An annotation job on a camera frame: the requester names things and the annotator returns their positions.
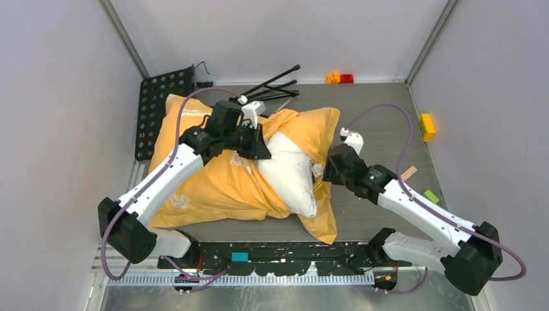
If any black folded tripod stand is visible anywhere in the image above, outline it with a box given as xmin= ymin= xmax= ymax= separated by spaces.
xmin=241 ymin=64 xmax=301 ymax=101

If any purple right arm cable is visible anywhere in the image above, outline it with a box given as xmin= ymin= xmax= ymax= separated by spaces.
xmin=340 ymin=103 xmax=528 ymax=295

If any green toy block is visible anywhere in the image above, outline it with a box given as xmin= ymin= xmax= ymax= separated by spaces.
xmin=423 ymin=190 xmax=440 ymax=204

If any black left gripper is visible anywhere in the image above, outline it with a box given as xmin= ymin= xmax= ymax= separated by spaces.
xmin=222 ymin=121 xmax=269 ymax=159

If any black perforated metal plate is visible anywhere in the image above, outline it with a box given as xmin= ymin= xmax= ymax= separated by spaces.
xmin=135 ymin=65 xmax=214 ymax=161

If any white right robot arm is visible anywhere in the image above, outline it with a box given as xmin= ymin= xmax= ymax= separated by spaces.
xmin=323 ymin=128 xmax=503 ymax=296

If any yellow toy block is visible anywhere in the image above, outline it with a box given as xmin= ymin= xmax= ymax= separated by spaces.
xmin=418 ymin=113 xmax=436 ymax=143

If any teal rectangular block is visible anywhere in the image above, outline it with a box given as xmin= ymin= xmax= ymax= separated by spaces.
xmin=231 ymin=252 xmax=249 ymax=262

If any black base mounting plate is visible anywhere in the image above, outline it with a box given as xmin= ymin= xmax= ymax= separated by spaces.
xmin=173 ymin=242 xmax=397 ymax=277

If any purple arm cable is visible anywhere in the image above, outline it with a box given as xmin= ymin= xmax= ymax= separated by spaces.
xmin=340 ymin=103 xmax=528 ymax=295
xmin=100 ymin=87 xmax=250 ymax=293

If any red toy block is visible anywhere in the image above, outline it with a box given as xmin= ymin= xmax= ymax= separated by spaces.
xmin=339 ymin=74 xmax=354 ymax=84

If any aluminium slotted rail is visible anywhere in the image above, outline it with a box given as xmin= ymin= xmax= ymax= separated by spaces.
xmin=107 ymin=271 xmax=375 ymax=287

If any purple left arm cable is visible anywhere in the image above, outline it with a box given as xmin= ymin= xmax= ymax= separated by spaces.
xmin=100 ymin=87 xmax=250 ymax=293

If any blue cartoon pillowcase orange lining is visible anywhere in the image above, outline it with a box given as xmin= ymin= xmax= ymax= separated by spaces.
xmin=150 ymin=107 xmax=340 ymax=244

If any white pillow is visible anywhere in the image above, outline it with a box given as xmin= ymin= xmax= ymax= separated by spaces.
xmin=257 ymin=132 xmax=318 ymax=218

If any pink wooden block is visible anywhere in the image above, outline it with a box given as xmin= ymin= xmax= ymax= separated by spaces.
xmin=400 ymin=166 xmax=418 ymax=181

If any orange toy block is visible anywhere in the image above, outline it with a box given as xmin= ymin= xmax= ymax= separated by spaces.
xmin=326 ymin=72 xmax=341 ymax=84

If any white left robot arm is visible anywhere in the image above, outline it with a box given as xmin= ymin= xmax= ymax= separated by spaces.
xmin=98 ymin=100 xmax=271 ymax=268

